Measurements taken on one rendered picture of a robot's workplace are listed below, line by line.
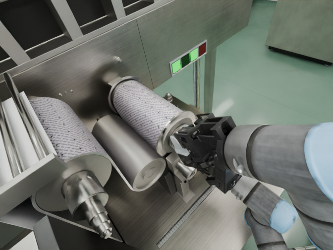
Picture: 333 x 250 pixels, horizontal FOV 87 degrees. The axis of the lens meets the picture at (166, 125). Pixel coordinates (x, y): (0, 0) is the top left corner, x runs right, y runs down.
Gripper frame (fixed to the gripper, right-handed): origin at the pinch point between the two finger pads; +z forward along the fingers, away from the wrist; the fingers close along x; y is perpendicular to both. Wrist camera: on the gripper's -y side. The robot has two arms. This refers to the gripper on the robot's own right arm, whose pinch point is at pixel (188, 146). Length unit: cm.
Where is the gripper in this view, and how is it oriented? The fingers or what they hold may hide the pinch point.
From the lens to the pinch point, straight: 65.8
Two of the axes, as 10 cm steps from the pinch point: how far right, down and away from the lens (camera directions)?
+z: -6.6, -5.1, 5.5
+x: -7.4, 5.8, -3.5
